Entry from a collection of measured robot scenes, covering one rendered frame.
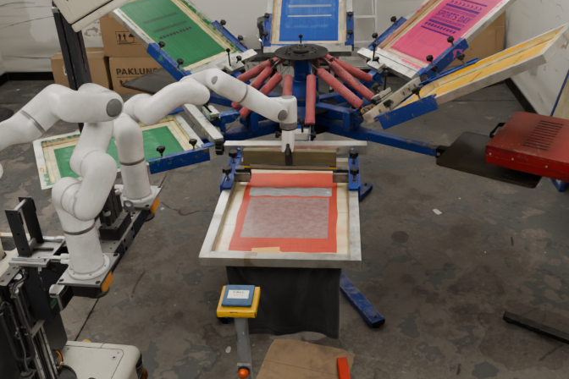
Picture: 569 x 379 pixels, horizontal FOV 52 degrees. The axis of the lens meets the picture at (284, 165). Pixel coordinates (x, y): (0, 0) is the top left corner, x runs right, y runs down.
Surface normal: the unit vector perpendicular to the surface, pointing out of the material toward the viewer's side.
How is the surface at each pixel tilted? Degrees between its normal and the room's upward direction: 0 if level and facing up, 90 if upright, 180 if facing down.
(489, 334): 0
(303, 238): 0
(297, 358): 0
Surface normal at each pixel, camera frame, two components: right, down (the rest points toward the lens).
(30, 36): -0.09, 0.47
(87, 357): -0.04, -0.88
